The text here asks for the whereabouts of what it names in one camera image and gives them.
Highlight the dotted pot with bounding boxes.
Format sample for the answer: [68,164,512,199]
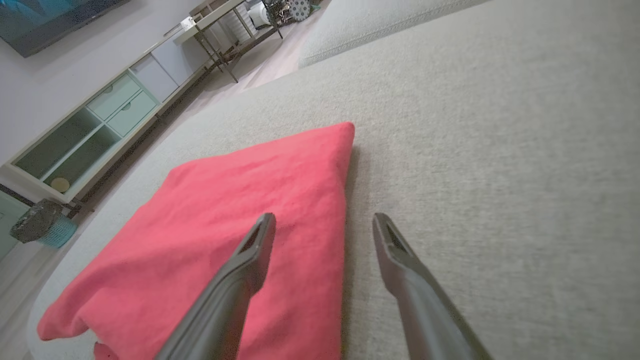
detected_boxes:
[289,0,312,22]

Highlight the wall television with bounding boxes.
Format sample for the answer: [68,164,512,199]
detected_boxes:
[0,0,132,59]

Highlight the red basketball jersey white sleeves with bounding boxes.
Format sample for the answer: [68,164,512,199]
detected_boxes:
[36,121,356,360]

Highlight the teal waste basket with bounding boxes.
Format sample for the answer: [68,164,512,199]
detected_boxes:
[37,215,79,250]

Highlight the long white green sideboard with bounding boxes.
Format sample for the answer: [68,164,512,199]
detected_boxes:
[0,27,213,205]

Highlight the grey sofa back cushion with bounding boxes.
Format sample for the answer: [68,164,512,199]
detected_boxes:
[298,0,493,69]

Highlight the white round object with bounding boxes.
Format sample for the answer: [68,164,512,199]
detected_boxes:
[247,1,273,29]

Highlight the grey sofa seat cushion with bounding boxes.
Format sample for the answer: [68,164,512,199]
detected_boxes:
[27,0,640,360]

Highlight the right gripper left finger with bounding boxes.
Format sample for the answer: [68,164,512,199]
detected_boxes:
[155,212,277,360]

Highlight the white table metal legs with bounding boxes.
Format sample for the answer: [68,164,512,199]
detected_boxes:
[172,0,285,84]

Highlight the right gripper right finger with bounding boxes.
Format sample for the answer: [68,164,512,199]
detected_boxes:
[372,212,493,360]

